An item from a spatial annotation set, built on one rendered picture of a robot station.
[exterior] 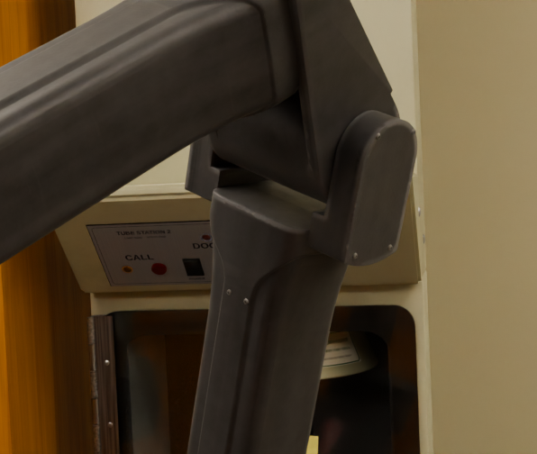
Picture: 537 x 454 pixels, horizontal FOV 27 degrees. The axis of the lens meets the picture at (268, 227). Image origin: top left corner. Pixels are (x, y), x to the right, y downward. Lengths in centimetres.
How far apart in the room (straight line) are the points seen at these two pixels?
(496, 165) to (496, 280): 15
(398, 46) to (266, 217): 54
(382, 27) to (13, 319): 43
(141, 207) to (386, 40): 27
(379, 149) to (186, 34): 11
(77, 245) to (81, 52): 61
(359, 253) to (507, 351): 99
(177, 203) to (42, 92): 56
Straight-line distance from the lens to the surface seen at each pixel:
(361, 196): 50
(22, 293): 109
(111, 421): 111
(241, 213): 54
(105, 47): 43
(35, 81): 42
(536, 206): 148
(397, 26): 105
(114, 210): 99
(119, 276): 105
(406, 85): 105
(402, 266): 101
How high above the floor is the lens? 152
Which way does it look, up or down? 3 degrees down
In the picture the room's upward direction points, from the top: 3 degrees counter-clockwise
